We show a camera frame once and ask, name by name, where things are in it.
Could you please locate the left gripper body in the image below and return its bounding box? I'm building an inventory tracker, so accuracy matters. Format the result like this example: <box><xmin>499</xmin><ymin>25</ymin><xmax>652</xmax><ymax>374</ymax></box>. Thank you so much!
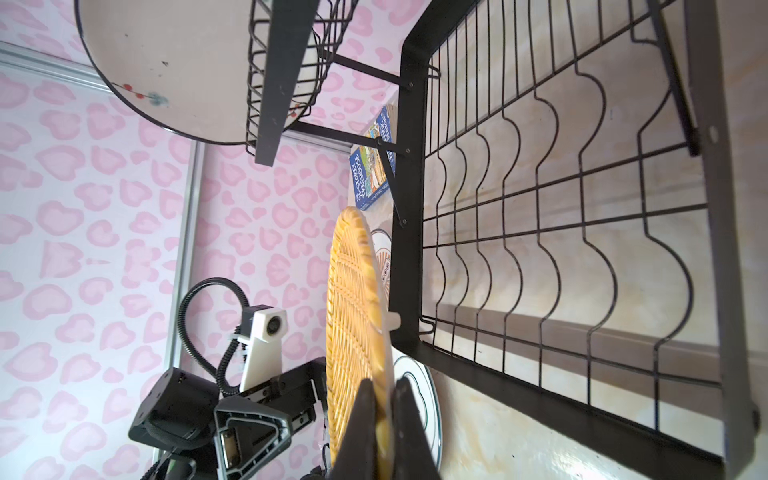
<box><xmin>213</xmin><ymin>357</ymin><xmax>327</xmax><ymax>479</ymax></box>

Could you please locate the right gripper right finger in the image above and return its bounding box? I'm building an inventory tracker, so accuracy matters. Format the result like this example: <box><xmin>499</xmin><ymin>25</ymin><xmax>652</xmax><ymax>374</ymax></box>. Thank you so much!
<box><xmin>391</xmin><ymin>379</ymin><xmax>441</xmax><ymax>480</ymax></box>

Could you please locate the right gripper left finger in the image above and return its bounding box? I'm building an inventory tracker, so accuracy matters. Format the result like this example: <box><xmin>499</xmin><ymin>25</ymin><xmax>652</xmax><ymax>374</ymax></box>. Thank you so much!
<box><xmin>329</xmin><ymin>379</ymin><xmax>377</xmax><ymax>480</ymax></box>

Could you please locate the orange woven bamboo plate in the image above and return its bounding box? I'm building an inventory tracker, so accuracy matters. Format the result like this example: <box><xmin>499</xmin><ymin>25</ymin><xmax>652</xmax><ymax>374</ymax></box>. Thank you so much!
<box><xmin>326</xmin><ymin>207</ymin><xmax>395</xmax><ymax>479</ymax></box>

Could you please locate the cream floral plate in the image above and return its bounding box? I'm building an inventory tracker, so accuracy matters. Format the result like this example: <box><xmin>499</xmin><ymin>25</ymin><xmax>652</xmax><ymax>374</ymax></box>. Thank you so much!
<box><xmin>74</xmin><ymin>0</ymin><xmax>325</xmax><ymax>146</ymax></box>

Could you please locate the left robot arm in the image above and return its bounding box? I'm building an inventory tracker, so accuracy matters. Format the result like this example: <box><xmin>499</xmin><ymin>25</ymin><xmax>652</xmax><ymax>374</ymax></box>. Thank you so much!
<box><xmin>128</xmin><ymin>357</ymin><xmax>327</xmax><ymax>479</ymax></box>

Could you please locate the white plate green rim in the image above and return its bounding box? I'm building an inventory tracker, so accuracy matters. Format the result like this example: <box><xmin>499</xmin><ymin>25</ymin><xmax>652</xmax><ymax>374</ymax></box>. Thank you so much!
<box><xmin>392</xmin><ymin>347</ymin><xmax>443</xmax><ymax>469</ymax></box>

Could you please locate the white plate orange sunburst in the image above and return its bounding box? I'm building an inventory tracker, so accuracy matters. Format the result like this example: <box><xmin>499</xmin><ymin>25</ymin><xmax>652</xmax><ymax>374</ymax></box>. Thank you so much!
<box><xmin>371</xmin><ymin>229</ymin><xmax>392</xmax><ymax>300</ymax></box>

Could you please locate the blue treehouse book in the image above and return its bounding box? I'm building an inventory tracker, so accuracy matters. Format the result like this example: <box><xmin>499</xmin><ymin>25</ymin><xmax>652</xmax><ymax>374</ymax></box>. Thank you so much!
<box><xmin>349</xmin><ymin>104</ymin><xmax>394</xmax><ymax>211</ymax></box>

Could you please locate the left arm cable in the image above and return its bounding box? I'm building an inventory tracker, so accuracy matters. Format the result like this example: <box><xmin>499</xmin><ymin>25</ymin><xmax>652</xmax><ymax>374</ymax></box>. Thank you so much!
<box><xmin>176</xmin><ymin>277</ymin><xmax>251</xmax><ymax>397</ymax></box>

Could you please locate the black wire dish rack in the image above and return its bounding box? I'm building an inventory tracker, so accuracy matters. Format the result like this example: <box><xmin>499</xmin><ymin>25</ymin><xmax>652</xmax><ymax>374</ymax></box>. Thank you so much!
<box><xmin>244</xmin><ymin>0</ymin><xmax>760</xmax><ymax>480</ymax></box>

